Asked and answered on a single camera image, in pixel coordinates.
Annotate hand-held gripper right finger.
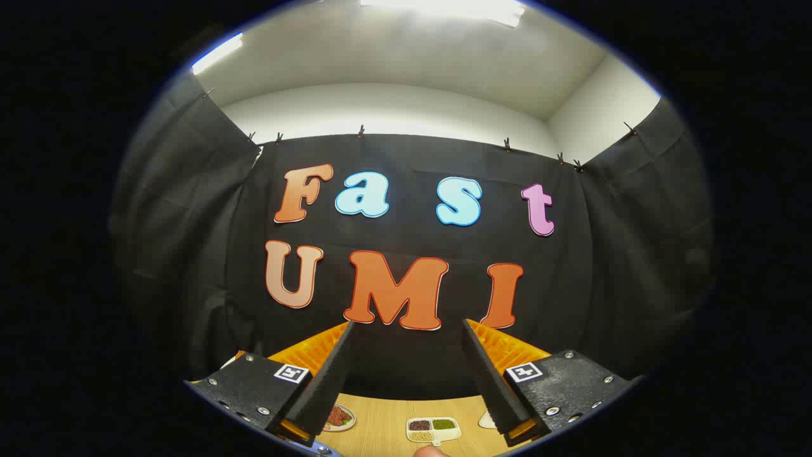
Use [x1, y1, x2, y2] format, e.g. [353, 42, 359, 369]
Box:
[462, 318, 636, 445]

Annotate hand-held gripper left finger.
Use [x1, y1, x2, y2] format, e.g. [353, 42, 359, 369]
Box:
[184, 321, 356, 448]

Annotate white oval food plate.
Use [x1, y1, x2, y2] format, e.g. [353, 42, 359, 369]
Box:
[322, 404, 357, 433]

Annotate white divided tray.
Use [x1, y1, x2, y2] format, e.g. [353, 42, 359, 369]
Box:
[406, 417, 462, 444]

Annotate black clips holding cloth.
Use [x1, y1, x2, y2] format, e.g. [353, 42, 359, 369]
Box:
[203, 88, 638, 173]

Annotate ceiling light panel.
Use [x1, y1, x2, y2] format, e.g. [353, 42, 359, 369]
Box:
[192, 33, 244, 76]
[360, 0, 527, 29]

